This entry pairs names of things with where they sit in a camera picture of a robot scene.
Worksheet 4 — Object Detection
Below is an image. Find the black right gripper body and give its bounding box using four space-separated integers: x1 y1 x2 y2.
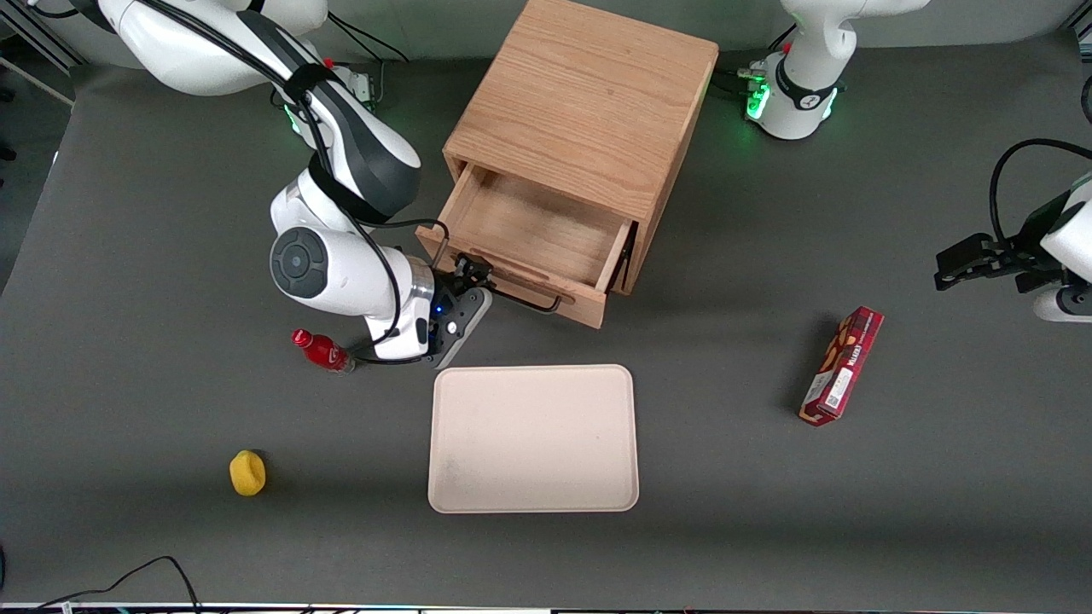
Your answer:
423 271 495 370

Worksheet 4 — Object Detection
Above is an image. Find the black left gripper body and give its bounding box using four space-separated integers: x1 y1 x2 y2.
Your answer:
993 193 1072 295

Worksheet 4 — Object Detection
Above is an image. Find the black metal drawer handle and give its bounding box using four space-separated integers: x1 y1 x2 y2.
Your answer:
465 249 575 316

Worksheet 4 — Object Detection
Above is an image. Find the wooden drawer with shallow tray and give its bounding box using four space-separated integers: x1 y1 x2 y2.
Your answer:
415 162 637 330

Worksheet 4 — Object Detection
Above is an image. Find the wooden drawer cabinet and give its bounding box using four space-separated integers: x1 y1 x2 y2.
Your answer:
443 0 719 297

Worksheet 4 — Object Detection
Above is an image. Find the beige rectangular tray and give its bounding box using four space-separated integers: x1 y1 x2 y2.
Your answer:
427 364 641 515

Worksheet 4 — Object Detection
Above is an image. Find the red soda bottle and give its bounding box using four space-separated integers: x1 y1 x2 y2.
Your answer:
292 329 356 375

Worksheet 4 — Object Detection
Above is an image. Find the red snack box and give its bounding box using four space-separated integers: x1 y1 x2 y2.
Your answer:
799 306 885 428

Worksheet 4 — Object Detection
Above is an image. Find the yellow lemon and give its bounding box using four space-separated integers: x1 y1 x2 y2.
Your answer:
229 449 267 498

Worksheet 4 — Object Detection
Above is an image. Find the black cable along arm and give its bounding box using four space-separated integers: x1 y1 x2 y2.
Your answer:
128 0 450 366

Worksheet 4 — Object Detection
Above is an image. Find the black looped gripper cable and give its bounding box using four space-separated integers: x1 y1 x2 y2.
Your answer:
989 139 1092 245

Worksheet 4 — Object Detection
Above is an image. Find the black arm base cable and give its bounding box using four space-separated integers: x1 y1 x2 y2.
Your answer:
326 15 410 110
713 24 798 96

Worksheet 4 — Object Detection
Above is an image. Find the black floor cable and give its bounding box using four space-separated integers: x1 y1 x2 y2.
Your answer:
0 556 202 614

